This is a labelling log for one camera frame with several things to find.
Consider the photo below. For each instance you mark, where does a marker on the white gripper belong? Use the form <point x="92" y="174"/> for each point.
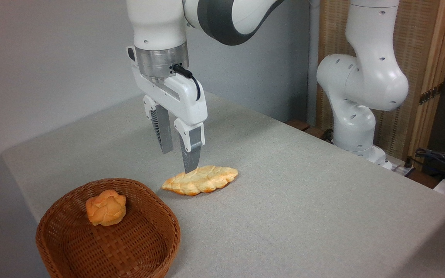
<point x="185" y="102"/>

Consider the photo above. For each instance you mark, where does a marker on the brown wicker basket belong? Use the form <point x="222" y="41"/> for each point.
<point x="129" y="247"/>

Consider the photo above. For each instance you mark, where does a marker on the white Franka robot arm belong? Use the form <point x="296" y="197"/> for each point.
<point x="365" y="77"/>

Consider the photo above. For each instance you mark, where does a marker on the wood and rattan folding screen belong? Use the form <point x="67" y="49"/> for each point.
<point x="415" y="46"/>

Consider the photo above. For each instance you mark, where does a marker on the long braided bread loaf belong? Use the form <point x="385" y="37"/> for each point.
<point x="203" y="180"/>

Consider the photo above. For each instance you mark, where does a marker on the small round bread roll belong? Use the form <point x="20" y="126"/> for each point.
<point x="106" y="208"/>

